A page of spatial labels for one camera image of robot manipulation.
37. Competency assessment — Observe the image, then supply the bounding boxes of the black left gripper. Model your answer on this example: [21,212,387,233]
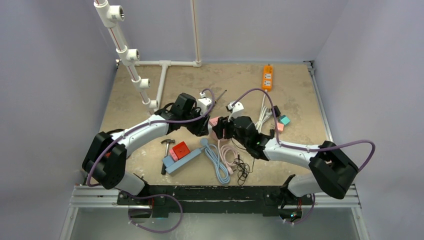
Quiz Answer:
[181,106,209,136]

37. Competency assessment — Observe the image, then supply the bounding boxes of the white power cord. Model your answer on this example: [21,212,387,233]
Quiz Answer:
[253,91,273,132]

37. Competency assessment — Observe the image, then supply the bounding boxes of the pink cube power socket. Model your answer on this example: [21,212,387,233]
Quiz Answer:
[208,117,227,142]

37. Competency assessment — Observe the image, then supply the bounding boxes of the salmon pink USB charger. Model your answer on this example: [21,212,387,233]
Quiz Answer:
[275,122,285,134]

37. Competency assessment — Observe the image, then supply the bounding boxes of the black power adapter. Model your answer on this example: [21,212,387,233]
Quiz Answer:
[271,105,281,119]

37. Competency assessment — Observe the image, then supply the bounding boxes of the thin black adapter cable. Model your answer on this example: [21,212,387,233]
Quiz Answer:
[230,138,257,186]

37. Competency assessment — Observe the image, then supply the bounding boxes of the teal USB charger plug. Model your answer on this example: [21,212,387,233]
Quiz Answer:
[278,115,291,126]

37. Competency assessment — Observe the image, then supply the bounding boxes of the orange power strip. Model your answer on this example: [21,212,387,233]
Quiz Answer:
[261,64,274,92]

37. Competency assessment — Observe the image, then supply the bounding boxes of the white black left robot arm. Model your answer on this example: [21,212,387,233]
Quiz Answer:
[82,92,215,205]

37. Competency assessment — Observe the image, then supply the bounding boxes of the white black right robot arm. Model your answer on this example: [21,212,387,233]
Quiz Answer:
[208,116,359,204]

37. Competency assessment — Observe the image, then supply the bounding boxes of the red cube socket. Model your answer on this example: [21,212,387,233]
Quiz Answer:
[172,141,191,160]

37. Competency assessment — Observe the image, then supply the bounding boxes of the small pink plug block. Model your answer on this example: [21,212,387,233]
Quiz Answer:
[169,149,179,162]

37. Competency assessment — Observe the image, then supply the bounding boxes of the black yellow flathead screwdriver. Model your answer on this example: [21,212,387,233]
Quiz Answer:
[214,89,227,104]

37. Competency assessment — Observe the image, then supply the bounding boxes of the light blue power strip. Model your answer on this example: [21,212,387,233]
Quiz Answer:
[161,148,202,175]

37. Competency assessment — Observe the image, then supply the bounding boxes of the black steel claw hammer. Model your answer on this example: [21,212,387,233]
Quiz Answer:
[161,138,176,175]

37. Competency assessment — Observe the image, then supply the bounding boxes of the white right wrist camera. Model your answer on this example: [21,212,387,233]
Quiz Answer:
[226,101,244,120]

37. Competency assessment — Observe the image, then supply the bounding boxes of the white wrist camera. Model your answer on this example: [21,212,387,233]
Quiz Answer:
[226,101,244,120]
[196,92,213,115]

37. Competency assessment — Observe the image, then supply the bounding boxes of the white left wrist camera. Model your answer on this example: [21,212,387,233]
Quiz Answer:
[196,92,213,115]

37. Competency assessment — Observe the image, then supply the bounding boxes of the pink coiled cable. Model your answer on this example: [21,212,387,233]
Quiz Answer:
[216,139,240,176]

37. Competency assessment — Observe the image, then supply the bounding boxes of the light blue coiled cable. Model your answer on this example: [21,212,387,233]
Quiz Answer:
[199,137,231,185]

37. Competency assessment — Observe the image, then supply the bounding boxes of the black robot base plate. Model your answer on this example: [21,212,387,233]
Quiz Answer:
[117,185,313,218]

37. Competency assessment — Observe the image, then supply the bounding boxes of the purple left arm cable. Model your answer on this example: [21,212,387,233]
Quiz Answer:
[86,88,216,234]

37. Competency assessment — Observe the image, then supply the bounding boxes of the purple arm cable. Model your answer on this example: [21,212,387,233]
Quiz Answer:
[86,88,216,234]
[227,88,377,225]

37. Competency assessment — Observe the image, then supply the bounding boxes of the white PVC pipe frame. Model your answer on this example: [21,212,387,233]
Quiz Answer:
[93,0,203,114]

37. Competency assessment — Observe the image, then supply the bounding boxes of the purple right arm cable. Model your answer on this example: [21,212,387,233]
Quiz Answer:
[227,88,377,225]

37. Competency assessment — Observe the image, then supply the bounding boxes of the aluminium rail frame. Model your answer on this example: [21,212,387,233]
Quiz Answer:
[60,61,367,240]

